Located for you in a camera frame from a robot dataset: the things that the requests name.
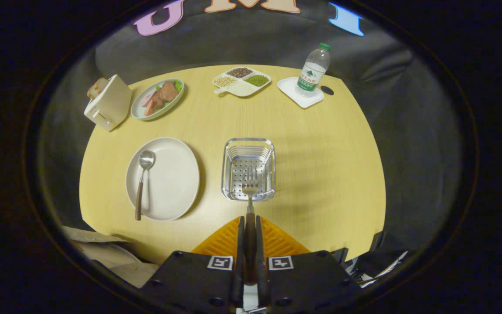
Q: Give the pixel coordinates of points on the pile of yellow beans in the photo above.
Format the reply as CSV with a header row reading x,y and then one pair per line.
x,y
225,81

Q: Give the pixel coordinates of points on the pink sausage slices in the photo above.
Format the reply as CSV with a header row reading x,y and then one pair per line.
x,y
150,104

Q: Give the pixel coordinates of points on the crumpled brown paper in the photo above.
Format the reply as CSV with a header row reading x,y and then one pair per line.
x,y
111,255

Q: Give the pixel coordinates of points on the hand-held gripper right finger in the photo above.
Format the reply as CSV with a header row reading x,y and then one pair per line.
x,y
260,261

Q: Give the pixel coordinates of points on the round white plate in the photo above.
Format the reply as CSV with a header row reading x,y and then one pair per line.
x,y
172,179

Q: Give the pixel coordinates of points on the black round table grommet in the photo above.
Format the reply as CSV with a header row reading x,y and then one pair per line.
x,y
327,90

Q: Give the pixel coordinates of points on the toasted bread slice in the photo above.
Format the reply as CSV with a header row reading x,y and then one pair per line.
x,y
92,90
101,84

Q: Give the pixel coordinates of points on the pile of dark beans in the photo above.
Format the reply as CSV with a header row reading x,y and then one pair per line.
x,y
239,72

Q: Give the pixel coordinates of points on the pile of green beans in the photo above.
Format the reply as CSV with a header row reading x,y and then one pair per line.
x,y
256,80

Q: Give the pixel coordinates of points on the brown meat piece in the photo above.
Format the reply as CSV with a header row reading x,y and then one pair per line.
x,y
169,91

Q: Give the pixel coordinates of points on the white toaster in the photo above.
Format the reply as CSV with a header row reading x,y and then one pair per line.
x,y
111,102

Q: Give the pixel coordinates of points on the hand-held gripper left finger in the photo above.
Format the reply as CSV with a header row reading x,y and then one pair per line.
x,y
239,261

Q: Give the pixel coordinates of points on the pale green food plate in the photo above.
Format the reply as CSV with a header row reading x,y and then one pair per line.
x,y
137,110

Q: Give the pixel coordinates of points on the white square tray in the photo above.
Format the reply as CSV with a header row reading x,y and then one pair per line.
x,y
288,85

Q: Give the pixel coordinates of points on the green lettuce leaf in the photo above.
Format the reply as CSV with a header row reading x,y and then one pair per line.
x,y
178,86

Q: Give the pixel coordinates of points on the white divided dish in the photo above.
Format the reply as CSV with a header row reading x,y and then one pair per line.
x,y
242,89

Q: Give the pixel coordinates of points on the clear plastic water bottle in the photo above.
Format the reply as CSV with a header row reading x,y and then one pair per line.
x,y
312,74

